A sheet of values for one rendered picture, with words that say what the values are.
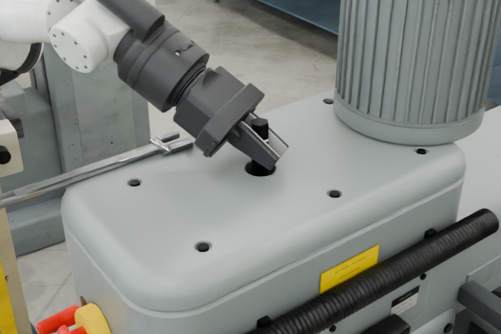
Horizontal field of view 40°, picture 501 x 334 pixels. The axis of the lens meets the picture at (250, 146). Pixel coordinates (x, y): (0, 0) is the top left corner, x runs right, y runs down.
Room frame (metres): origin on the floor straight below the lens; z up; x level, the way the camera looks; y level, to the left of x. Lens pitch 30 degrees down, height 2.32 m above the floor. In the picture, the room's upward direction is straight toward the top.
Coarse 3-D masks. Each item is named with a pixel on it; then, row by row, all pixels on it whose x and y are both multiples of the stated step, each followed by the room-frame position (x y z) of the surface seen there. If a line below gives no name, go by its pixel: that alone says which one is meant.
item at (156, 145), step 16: (160, 144) 0.74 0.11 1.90; (176, 144) 0.74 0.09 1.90; (192, 144) 0.74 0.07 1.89; (112, 160) 0.70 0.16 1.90; (128, 160) 0.70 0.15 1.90; (64, 176) 0.66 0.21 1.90; (80, 176) 0.66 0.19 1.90; (16, 192) 0.63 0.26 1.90; (32, 192) 0.63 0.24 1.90; (0, 208) 0.61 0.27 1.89
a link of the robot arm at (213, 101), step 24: (168, 48) 0.72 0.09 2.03; (192, 48) 0.73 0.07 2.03; (144, 72) 0.71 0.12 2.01; (168, 72) 0.70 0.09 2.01; (192, 72) 0.71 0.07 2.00; (216, 72) 0.73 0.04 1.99; (144, 96) 0.71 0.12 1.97; (168, 96) 0.70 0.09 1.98; (192, 96) 0.68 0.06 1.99; (216, 96) 0.70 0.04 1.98; (240, 96) 0.71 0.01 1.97; (264, 96) 0.75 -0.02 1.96; (192, 120) 0.68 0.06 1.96; (216, 120) 0.66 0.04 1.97; (240, 120) 0.69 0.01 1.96; (216, 144) 0.65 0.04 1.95
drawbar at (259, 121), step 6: (252, 120) 0.70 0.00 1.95; (258, 120) 0.70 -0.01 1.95; (264, 120) 0.70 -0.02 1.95; (252, 126) 0.69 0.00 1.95; (258, 126) 0.68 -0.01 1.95; (264, 126) 0.69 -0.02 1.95; (258, 132) 0.68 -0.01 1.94; (264, 132) 0.69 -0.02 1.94; (264, 138) 0.69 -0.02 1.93; (252, 162) 0.69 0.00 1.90; (252, 168) 0.69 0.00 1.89; (258, 168) 0.68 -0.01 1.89; (264, 168) 0.69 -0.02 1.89; (252, 174) 0.69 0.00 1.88; (258, 174) 0.68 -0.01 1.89; (264, 174) 0.69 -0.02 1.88
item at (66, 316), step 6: (72, 306) 0.65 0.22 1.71; (78, 306) 0.65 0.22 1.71; (60, 312) 0.64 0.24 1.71; (66, 312) 0.64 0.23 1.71; (72, 312) 0.64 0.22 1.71; (48, 318) 0.63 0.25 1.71; (54, 318) 0.63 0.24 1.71; (60, 318) 0.63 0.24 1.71; (66, 318) 0.63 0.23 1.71; (72, 318) 0.63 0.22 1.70; (42, 324) 0.62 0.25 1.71; (48, 324) 0.62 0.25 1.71; (54, 324) 0.62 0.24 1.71; (60, 324) 0.63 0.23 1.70; (66, 324) 0.63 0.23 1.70; (72, 324) 0.63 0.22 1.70; (42, 330) 0.61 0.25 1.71; (48, 330) 0.62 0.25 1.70; (54, 330) 0.62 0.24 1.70
